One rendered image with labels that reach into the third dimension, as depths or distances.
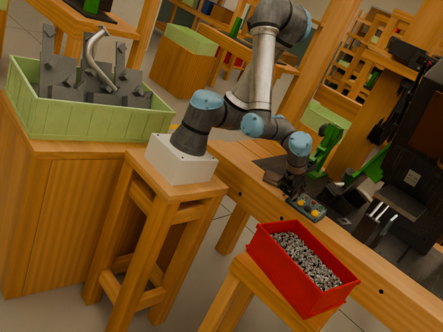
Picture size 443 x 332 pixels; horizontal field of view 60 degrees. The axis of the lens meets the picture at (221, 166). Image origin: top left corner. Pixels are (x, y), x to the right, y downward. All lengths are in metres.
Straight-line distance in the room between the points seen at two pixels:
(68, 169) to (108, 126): 0.24
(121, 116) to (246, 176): 0.59
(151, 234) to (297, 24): 0.92
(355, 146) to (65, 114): 1.38
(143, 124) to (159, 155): 0.31
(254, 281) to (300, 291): 0.16
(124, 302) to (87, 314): 0.33
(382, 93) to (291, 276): 1.11
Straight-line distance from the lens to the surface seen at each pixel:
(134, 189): 1.59
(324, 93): 2.23
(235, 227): 2.53
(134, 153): 1.58
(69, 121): 1.62
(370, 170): 1.69
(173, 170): 1.43
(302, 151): 1.27
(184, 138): 1.46
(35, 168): 1.59
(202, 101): 1.42
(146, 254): 1.56
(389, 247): 1.75
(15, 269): 1.93
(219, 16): 7.51
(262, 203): 1.64
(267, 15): 1.32
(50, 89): 1.79
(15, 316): 2.01
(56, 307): 2.06
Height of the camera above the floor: 1.57
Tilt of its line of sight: 24 degrees down
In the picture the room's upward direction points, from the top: 24 degrees clockwise
